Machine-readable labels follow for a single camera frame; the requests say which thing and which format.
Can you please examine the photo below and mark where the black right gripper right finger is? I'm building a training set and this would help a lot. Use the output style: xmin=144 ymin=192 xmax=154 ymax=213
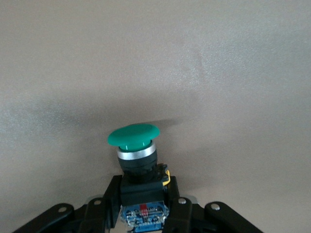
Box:
xmin=165 ymin=176 xmax=264 ymax=233

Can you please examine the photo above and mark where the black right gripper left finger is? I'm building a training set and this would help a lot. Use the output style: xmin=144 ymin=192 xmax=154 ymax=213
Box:
xmin=11 ymin=174 xmax=122 ymax=233

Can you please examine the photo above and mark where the green mushroom push button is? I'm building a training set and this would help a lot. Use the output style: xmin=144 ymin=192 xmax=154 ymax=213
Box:
xmin=107 ymin=123 xmax=171 ymax=231

